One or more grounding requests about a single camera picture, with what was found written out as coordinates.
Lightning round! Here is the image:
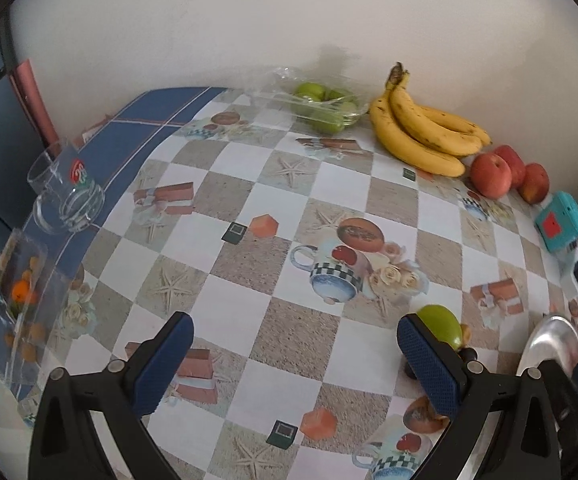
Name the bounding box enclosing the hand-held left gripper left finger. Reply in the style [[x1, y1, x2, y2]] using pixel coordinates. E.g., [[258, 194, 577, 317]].
[[29, 311, 195, 480]]

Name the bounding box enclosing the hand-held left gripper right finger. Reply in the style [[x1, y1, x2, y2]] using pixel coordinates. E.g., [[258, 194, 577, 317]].
[[396, 312, 562, 480]]

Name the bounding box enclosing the green apple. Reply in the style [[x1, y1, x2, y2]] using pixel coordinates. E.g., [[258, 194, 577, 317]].
[[415, 304, 464, 352]]

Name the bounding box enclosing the round metal plate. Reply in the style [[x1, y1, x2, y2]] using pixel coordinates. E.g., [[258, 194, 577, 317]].
[[516, 314, 578, 378]]

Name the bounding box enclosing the glass tray with orange print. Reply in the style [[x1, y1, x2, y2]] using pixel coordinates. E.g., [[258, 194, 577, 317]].
[[0, 227, 67, 391]]

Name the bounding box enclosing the teal box with red label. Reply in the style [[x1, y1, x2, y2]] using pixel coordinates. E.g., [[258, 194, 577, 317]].
[[534, 191, 578, 253]]

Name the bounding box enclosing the red apple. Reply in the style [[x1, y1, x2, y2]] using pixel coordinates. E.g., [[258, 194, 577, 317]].
[[470, 153, 512, 199], [492, 145, 526, 188], [518, 162, 550, 205]]

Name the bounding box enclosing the yellow banana bunch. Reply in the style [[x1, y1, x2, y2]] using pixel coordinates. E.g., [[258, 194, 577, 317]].
[[368, 61, 492, 177]]

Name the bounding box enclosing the glass mug with logo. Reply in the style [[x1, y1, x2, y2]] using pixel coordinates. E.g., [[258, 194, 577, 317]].
[[26, 137, 94, 196]]

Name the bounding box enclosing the checkered printed tablecloth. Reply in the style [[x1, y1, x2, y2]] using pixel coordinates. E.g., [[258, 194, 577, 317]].
[[4, 86, 578, 480]]

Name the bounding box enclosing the clear plastic clamshell container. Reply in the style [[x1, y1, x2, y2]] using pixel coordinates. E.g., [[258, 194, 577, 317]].
[[246, 66, 370, 135]]

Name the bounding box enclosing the pink board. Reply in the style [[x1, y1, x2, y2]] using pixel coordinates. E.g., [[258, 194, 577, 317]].
[[11, 59, 62, 146]]

